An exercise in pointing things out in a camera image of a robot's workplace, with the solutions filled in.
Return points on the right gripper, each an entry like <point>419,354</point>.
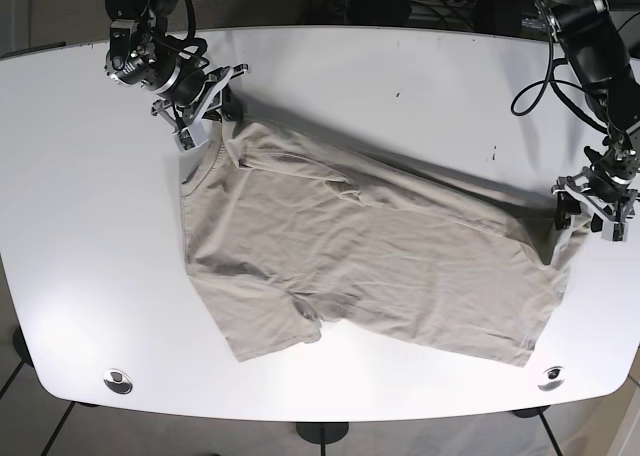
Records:
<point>186,89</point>

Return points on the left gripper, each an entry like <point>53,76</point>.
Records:
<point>603,187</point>

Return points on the beige T-shirt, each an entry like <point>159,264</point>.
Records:
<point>284,232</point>

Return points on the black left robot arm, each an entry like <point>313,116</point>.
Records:
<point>600,60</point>

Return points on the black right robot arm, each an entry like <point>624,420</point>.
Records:
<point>153,44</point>

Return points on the right chrome table grommet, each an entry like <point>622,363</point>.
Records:
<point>552,378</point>

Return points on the chrome table grommet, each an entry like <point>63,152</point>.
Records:
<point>552,378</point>
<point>117,381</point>

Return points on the left chrome table grommet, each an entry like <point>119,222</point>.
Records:
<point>117,381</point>

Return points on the black table base foot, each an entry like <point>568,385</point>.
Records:
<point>319,433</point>

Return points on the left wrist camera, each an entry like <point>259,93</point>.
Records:
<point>614,230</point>

